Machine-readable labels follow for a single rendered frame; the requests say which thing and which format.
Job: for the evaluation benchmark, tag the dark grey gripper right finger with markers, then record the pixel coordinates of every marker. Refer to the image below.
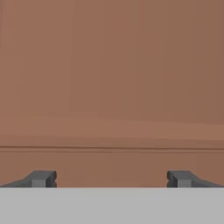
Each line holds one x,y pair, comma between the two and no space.
182,178

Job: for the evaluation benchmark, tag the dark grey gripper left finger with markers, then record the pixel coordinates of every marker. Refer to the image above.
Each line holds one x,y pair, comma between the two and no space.
40,178

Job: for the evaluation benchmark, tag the brown wooden cabinet front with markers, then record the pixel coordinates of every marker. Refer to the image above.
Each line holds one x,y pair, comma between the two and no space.
110,167

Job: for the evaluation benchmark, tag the brown wooden cabinet door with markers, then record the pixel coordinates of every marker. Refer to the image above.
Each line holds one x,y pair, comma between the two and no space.
110,73

